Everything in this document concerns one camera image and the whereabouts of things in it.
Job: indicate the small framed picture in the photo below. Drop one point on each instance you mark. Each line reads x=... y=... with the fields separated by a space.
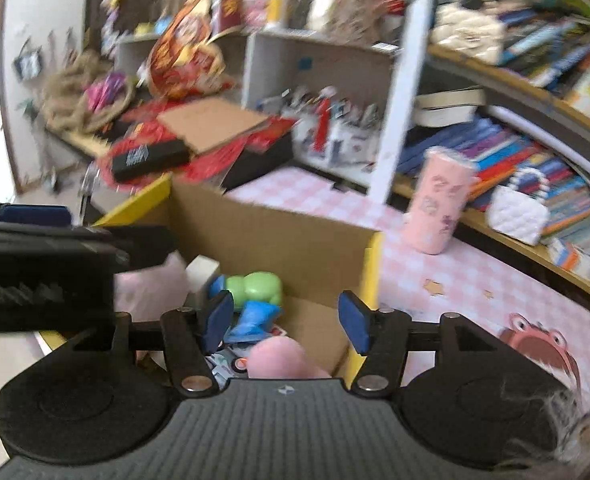
x=28 y=65

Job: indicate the pile of red paper packets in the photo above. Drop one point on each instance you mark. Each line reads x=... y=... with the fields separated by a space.
x=210 y=162

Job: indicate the red tassel ornament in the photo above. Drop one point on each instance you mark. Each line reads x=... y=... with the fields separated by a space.
x=323 y=125

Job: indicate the white bottle yellow label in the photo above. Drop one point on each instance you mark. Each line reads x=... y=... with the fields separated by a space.
x=276 y=7

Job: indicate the brown cloth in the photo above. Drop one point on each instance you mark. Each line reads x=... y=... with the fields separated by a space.
x=65 y=95

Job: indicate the dark wooden door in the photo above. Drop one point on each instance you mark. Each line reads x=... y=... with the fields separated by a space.
x=130 y=0

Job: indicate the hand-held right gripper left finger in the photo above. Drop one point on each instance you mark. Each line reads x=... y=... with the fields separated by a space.
x=217 y=320

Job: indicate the white blue orange box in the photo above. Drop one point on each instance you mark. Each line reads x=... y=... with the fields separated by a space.
x=575 y=260

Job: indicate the purple foil wrappers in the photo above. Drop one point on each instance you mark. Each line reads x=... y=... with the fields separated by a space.
x=102 y=92

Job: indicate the pink cylinder tin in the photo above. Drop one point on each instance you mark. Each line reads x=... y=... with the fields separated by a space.
x=437 y=200

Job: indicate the white quilted handbag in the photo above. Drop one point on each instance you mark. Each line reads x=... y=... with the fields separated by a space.
x=517 y=215

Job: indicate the row of upright books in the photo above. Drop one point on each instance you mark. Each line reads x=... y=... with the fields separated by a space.
x=560 y=55

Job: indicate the black long box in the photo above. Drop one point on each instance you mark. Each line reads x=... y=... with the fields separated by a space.
x=147 y=160

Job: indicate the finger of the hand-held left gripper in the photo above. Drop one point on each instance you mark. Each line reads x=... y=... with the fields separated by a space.
x=145 y=247
x=30 y=215

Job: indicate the red gold paper decoration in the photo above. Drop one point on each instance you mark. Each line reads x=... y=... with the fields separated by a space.
x=190 y=55

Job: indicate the cream white block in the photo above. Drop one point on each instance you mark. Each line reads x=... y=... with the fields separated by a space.
x=202 y=275

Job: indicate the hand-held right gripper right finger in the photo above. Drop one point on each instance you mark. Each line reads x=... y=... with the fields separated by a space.
x=356 y=320

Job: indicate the thick dark hardcover book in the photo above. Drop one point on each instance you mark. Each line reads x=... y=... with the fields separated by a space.
x=450 y=107

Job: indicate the black keyboard stand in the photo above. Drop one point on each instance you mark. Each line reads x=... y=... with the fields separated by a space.
x=89 y=190

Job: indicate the electric keyboard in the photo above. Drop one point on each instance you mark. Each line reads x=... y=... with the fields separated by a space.
x=82 y=142

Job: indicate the white cubby shelf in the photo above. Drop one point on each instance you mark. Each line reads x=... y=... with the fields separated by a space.
x=285 y=65

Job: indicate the pink fluffy duck plush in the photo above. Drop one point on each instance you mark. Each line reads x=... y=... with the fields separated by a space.
x=285 y=360

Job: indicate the pale pink pig plush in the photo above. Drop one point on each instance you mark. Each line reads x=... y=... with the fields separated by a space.
x=150 y=290

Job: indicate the grey fur trim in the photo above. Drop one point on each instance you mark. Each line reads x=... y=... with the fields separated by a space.
x=575 y=440

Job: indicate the green and blue toy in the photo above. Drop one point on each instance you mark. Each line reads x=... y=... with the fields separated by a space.
x=255 y=287

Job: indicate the cream quilted handbag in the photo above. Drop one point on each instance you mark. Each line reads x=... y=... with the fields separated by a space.
x=467 y=30

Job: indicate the pink checked tablecloth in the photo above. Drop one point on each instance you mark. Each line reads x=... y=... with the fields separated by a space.
x=425 y=285

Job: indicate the white pen cup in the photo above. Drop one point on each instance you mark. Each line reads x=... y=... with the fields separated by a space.
x=342 y=142

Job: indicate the brown cardboard sheet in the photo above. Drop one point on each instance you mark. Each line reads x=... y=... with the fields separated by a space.
x=210 y=122

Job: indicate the yellow cardboard box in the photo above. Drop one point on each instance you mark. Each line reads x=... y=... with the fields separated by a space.
x=285 y=260

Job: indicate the wooden bookshelf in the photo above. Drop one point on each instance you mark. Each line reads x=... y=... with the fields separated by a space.
x=400 y=110

